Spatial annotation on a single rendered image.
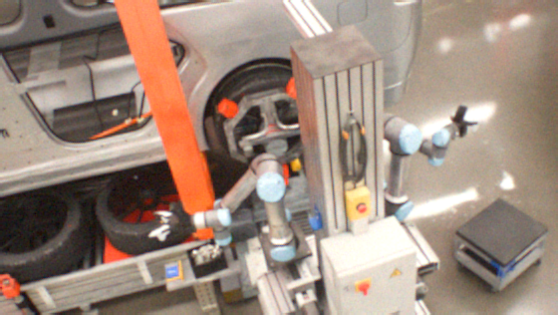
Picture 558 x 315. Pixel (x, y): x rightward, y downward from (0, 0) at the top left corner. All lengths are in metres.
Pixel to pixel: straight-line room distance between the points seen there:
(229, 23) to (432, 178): 1.98
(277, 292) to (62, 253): 1.53
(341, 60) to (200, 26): 1.39
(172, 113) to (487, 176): 2.48
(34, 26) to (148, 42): 2.64
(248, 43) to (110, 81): 1.33
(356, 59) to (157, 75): 1.09
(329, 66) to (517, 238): 2.04
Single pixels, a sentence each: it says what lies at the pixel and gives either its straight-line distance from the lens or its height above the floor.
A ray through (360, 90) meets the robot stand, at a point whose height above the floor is 1.92.
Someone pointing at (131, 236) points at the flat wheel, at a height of 0.47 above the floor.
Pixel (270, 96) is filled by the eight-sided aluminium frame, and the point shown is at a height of 1.12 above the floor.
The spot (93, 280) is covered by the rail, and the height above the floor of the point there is 0.32.
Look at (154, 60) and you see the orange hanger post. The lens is 2.80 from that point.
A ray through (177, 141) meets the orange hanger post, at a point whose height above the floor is 1.28.
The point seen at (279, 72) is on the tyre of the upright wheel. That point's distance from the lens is 3.62.
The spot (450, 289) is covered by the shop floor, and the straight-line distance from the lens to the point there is 3.92.
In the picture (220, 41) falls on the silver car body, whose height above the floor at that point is 1.48.
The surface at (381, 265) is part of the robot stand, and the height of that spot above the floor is 1.21.
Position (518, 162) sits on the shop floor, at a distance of 4.73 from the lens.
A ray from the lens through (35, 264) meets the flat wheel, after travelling 3.97.
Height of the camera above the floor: 3.18
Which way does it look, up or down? 42 degrees down
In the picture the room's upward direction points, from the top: 10 degrees counter-clockwise
